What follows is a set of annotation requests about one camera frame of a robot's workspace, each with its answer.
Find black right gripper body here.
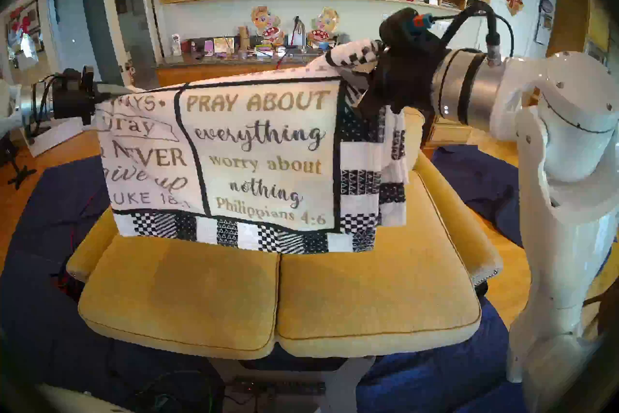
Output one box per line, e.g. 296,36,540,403
359,37,448,121

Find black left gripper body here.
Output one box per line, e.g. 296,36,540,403
51,67,98,126

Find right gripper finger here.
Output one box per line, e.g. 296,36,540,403
357,88,387,121
365,64,387,91

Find white scripture print blanket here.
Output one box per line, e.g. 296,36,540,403
95,39,409,254

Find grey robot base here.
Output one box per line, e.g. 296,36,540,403
209,355,377,413

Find crumpled navy moving blanket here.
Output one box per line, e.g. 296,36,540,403
432,144,525,248

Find flat navy moving blanket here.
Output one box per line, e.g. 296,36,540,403
0,146,535,413

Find yellow sofa back cushion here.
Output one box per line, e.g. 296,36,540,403
404,107,426,172

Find cartoon foil balloon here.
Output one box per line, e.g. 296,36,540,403
251,6,286,47
309,8,340,47

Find granite top kitchen counter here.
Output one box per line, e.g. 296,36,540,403
152,49,339,88

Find black floor stand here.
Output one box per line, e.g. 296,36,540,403
0,134,37,190

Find tall wooden cabinet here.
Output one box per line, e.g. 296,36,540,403
546,0,611,54

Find yellow sofa seat cushion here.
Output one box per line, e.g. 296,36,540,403
79,223,281,360
277,170,482,358

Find black power strip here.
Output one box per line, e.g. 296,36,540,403
227,377,327,397

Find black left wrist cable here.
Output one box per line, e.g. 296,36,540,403
31,73,63,139

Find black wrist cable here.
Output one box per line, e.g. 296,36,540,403
31,73,63,139
433,1,516,68

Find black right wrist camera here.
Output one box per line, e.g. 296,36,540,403
379,7,437,50

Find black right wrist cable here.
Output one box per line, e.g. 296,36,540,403
433,1,516,68

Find red power cable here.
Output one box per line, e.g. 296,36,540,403
276,32,298,71

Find white wall calendar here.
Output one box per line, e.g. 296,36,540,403
536,10,554,46

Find tangled red black cables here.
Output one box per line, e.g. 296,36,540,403
51,255,83,301

